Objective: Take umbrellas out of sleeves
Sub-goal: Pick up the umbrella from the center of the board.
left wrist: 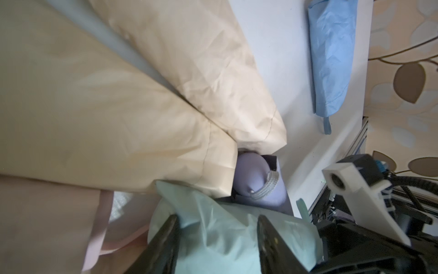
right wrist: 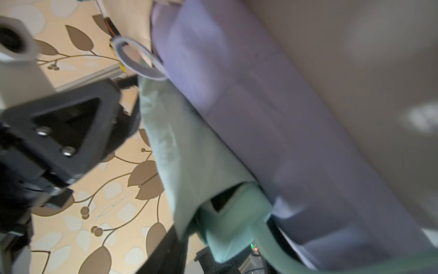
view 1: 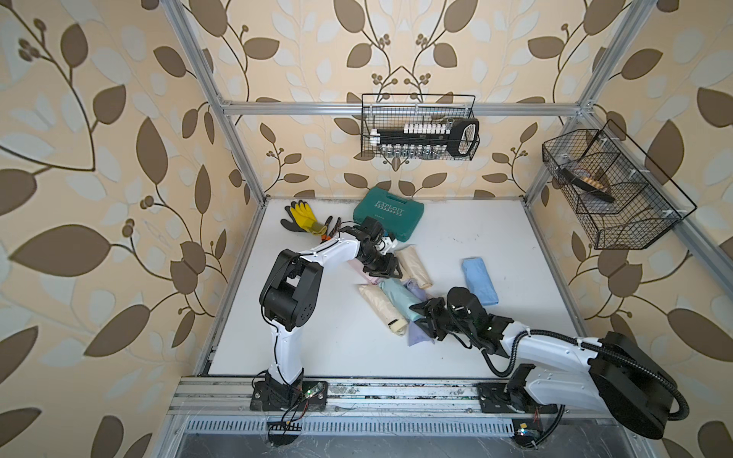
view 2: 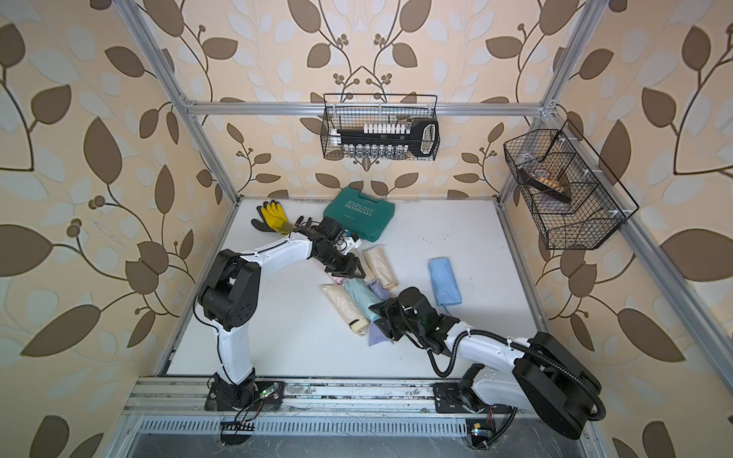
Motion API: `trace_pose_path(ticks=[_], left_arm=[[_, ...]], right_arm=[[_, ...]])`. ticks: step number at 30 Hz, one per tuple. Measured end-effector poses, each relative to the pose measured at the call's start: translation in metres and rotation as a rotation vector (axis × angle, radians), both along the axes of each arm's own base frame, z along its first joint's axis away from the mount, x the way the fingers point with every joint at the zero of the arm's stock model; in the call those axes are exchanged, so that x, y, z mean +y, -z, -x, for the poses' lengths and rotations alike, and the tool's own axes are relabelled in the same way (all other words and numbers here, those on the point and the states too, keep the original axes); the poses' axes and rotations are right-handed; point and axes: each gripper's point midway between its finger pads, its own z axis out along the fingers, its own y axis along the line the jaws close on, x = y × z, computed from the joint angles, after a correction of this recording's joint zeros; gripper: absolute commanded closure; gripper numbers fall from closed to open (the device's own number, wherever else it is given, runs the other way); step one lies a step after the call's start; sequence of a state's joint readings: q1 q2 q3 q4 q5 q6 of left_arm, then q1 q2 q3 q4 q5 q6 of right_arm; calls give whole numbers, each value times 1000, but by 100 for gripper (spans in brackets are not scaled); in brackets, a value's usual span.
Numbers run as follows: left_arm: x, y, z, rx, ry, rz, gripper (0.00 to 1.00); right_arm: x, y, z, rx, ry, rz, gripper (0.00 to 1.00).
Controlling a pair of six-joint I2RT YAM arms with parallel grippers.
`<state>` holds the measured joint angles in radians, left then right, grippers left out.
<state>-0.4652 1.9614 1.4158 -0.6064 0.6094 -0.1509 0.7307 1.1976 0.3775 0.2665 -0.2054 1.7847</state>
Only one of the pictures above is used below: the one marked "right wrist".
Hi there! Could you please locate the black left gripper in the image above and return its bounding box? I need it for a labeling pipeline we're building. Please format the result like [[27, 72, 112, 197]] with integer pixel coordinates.
[[0, 78, 141, 223]]

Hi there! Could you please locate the lilac umbrella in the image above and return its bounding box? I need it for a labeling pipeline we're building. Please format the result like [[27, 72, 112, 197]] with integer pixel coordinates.
[[111, 0, 438, 274]]

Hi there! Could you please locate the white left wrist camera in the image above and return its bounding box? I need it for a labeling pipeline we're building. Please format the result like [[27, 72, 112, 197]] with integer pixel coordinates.
[[1, 16, 56, 111]]

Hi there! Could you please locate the mint green umbrella sleeve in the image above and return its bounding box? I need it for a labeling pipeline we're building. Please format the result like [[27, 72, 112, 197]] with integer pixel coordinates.
[[138, 76, 255, 239]]

